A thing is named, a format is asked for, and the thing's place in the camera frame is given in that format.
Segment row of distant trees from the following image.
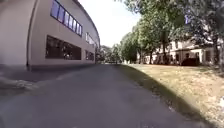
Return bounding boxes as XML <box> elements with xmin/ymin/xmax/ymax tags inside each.
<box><xmin>98</xmin><ymin>44</ymin><xmax>123</xmax><ymax>64</ymax></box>

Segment grey asphalt road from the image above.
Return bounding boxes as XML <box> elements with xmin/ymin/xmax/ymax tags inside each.
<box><xmin>0</xmin><ymin>63</ymin><xmax>214</xmax><ymax>128</ymax></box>

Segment group of large trees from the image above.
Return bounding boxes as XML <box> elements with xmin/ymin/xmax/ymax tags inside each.
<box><xmin>114</xmin><ymin>0</ymin><xmax>224</xmax><ymax>73</ymax></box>

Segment pale yellow building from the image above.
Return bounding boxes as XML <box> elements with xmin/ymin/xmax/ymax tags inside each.
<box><xmin>136</xmin><ymin>38</ymin><xmax>224</xmax><ymax>67</ymax></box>

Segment grass verge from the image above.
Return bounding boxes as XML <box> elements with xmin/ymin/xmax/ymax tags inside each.
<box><xmin>116</xmin><ymin>63</ymin><xmax>224</xmax><ymax>128</ymax></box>

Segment large pale hall building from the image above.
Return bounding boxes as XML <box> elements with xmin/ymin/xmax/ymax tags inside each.
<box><xmin>0</xmin><ymin>0</ymin><xmax>102</xmax><ymax>71</ymax></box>

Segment grey cobblestone strip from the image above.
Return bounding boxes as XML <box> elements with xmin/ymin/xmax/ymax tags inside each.
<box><xmin>0</xmin><ymin>75</ymin><xmax>39</xmax><ymax>93</ymax></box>

